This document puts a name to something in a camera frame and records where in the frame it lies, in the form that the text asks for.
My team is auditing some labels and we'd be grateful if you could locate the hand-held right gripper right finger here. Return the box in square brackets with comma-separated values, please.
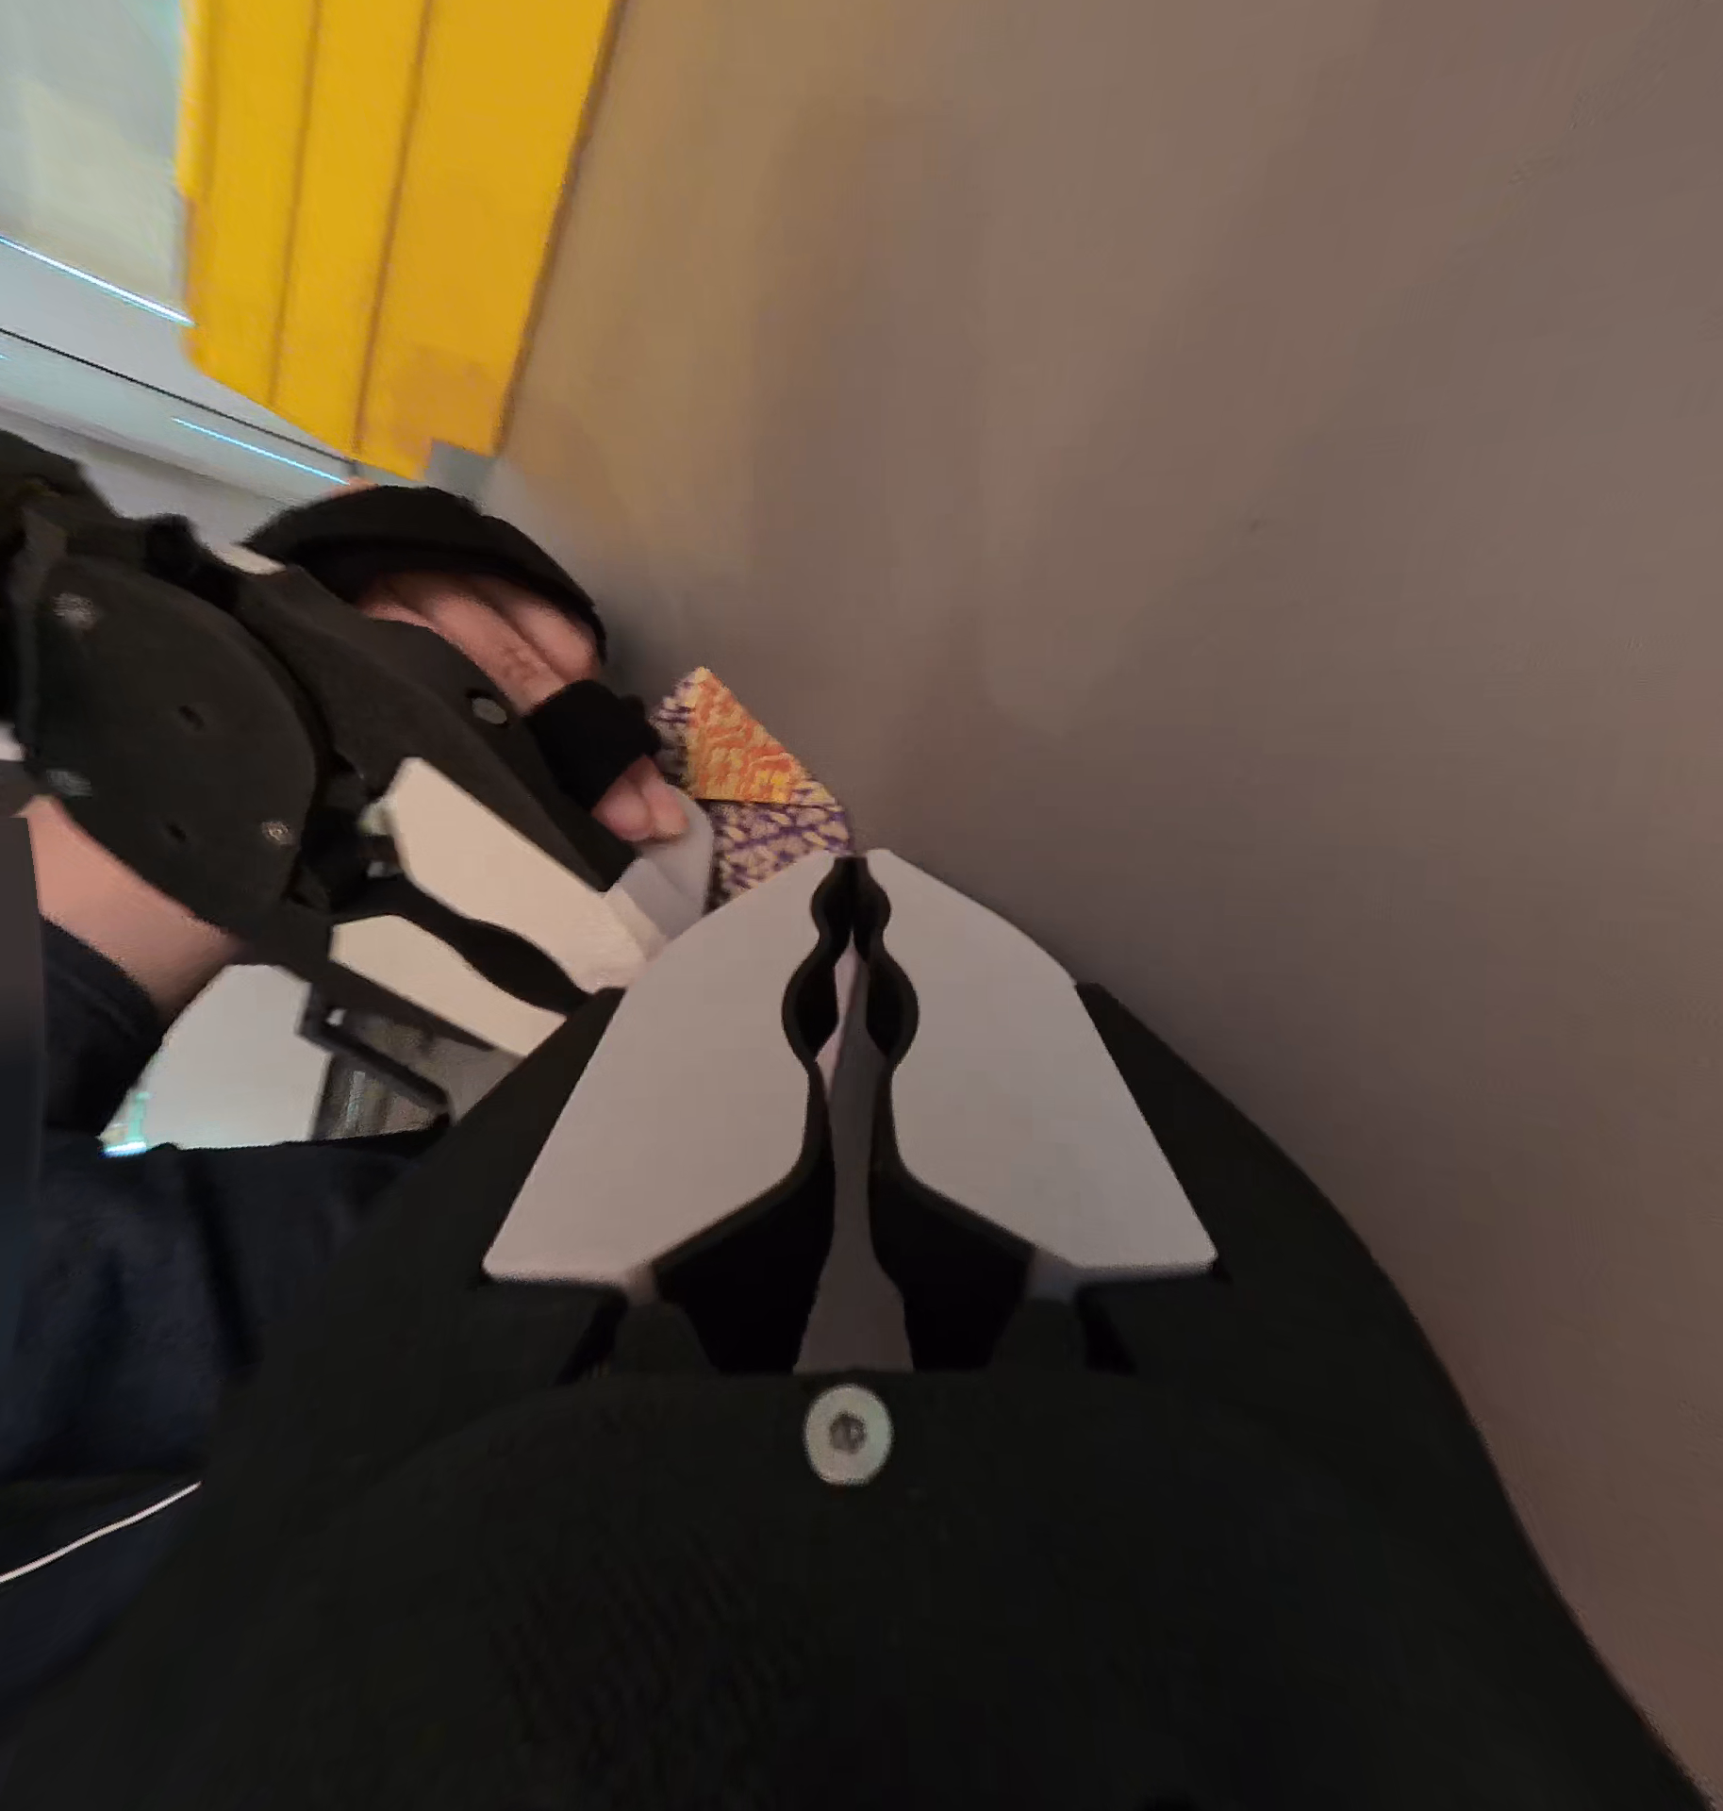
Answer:
[859, 847, 1222, 1307]

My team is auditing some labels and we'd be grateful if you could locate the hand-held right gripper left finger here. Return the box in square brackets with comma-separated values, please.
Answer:
[482, 853, 856, 1307]

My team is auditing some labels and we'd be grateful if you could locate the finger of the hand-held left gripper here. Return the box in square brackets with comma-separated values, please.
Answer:
[323, 884, 622, 1060]
[365, 756, 725, 994]

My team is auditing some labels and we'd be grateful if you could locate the patterned origami paper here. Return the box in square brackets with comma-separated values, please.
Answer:
[653, 666, 859, 943]

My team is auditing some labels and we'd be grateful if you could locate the person's left hand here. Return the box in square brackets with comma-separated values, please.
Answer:
[356, 571, 696, 849]

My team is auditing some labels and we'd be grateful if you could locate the person's dark blue clothing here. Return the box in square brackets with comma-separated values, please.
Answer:
[0, 1119, 459, 1644]

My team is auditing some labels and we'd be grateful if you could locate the yellow plastic bin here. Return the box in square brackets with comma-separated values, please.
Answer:
[173, 0, 622, 482]

